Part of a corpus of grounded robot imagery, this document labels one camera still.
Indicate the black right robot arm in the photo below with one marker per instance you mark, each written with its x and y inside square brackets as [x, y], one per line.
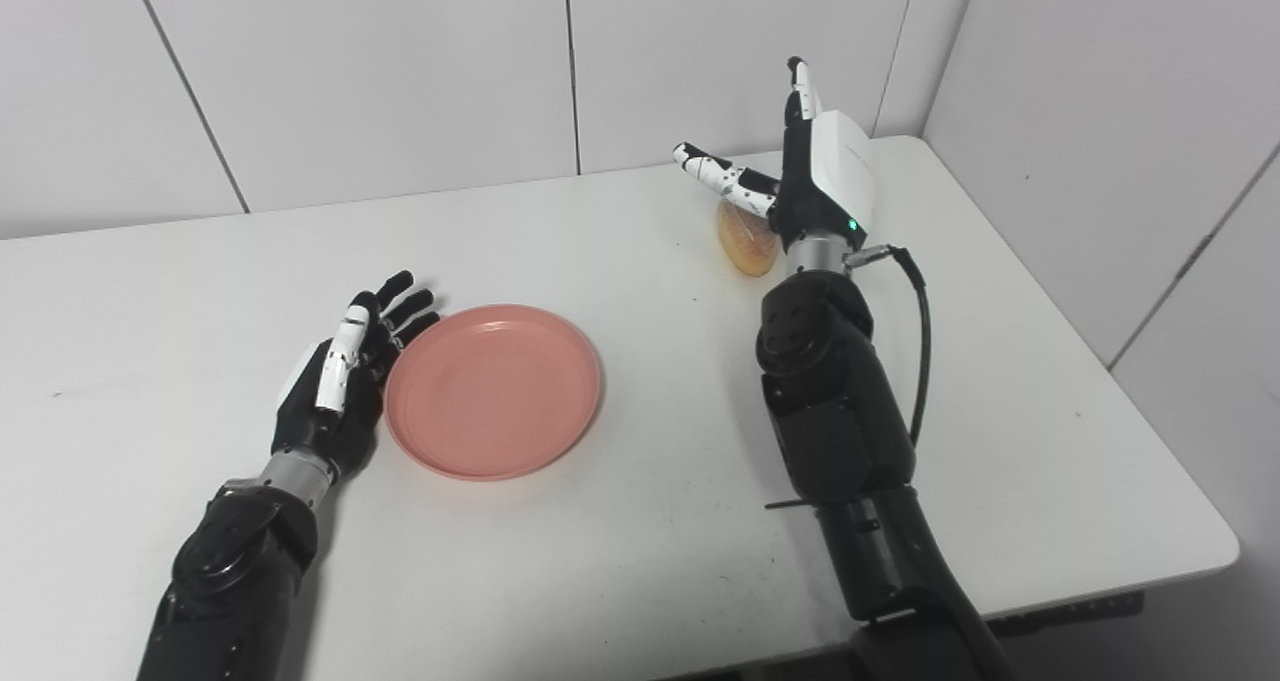
[840, 411]

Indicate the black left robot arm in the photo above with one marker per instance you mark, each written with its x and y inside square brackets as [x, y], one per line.
[235, 571]

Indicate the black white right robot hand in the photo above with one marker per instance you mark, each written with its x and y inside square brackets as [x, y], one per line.
[840, 176]

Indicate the black table frame rail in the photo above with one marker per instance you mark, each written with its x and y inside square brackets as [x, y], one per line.
[1070, 613]

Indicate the golden bread roll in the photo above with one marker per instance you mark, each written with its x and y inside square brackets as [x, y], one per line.
[745, 246]

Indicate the pink round plate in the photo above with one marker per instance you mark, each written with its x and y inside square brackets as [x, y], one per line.
[495, 391]

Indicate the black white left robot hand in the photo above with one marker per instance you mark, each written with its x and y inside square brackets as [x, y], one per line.
[310, 416]

